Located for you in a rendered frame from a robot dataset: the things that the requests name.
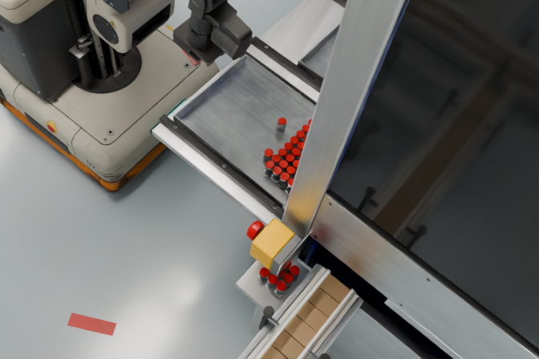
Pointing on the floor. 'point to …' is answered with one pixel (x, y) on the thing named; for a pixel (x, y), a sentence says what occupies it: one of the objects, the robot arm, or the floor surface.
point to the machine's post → (348, 82)
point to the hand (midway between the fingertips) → (196, 62)
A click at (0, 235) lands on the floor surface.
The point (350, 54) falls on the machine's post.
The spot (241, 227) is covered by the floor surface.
